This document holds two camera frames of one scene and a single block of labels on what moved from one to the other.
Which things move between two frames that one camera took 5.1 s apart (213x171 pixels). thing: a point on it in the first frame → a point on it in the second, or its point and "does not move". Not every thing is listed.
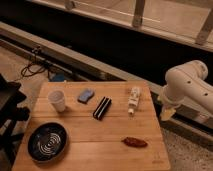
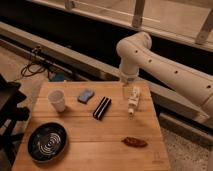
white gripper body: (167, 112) → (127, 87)
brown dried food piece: (134, 142) does not move
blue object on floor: (59, 77) does not move
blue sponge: (85, 96) does not move
